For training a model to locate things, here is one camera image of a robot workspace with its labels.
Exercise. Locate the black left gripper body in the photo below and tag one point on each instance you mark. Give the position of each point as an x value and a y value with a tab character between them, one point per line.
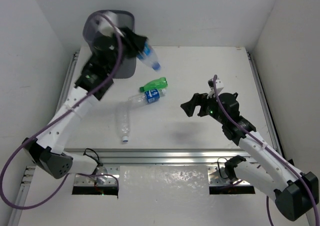
133	42

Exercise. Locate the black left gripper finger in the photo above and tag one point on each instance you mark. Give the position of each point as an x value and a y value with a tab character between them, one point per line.
135	50
137	41

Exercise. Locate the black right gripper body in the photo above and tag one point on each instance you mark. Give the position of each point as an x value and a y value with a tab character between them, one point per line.
209	106

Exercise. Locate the small bottle light blue label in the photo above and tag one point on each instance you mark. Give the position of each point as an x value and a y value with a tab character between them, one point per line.
149	58

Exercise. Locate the clear bottle dark blue label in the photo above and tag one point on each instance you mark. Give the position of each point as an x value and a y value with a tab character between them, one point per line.
146	98

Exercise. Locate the clear crushed bottle white cap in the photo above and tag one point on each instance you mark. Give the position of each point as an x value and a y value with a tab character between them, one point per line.
122	120

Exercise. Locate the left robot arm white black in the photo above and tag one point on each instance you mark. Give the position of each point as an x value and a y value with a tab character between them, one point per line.
47	150

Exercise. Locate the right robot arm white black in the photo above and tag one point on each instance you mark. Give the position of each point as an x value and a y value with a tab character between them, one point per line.
293	191

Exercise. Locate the grey mesh waste bin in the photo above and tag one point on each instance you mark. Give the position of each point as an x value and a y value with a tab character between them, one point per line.
90	32

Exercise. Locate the green plastic bottle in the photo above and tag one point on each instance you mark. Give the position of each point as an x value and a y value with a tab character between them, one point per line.
160	83

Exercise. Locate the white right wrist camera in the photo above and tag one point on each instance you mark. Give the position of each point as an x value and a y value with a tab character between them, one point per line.
218	84

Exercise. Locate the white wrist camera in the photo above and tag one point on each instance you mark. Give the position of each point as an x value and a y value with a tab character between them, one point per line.
105	27
218	84

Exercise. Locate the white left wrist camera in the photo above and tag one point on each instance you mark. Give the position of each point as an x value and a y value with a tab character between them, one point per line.
105	27

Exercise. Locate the aluminium front rail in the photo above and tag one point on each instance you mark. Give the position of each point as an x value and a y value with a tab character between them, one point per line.
169	156

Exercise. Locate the aluminium rail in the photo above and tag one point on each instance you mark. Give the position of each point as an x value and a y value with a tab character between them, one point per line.
29	170
276	143
169	156

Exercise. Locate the aluminium right side rail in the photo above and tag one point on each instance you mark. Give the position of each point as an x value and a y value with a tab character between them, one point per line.
276	143

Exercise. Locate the aluminium left side rail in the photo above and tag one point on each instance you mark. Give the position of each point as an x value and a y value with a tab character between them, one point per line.
29	170

